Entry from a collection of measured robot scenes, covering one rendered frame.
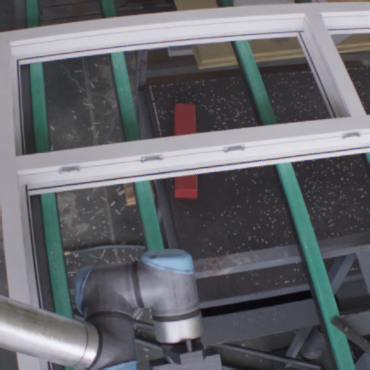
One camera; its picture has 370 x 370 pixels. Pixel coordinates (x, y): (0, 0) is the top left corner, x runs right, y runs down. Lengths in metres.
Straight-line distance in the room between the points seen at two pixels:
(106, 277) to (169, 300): 0.12
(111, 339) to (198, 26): 0.99
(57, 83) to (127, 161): 1.43
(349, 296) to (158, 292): 0.77
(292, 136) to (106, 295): 0.64
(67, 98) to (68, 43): 1.08
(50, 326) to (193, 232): 0.83
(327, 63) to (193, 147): 0.46
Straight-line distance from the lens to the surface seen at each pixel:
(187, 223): 1.98
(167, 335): 1.35
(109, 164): 1.67
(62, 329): 1.22
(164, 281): 1.33
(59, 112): 2.97
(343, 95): 1.86
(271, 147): 1.75
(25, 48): 1.95
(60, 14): 2.89
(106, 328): 1.30
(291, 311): 1.92
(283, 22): 2.06
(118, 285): 1.34
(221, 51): 2.31
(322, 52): 1.96
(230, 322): 1.89
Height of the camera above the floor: 2.27
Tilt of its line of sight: 55 degrees down
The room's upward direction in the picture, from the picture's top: 8 degrees clockwise
